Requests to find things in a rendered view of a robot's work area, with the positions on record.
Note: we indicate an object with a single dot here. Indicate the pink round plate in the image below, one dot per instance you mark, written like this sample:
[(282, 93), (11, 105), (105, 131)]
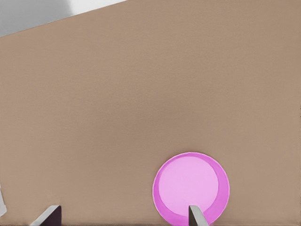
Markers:
[(188, 183)]

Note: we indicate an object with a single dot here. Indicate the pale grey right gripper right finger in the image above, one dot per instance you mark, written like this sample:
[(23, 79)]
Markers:
[(195, 217)]

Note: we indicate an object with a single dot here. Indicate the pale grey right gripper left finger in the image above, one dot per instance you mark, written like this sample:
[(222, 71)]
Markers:
[(51, 216)]

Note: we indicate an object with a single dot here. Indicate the silver frame post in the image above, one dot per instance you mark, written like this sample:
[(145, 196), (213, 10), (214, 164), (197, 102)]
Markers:
[(2, 205)]

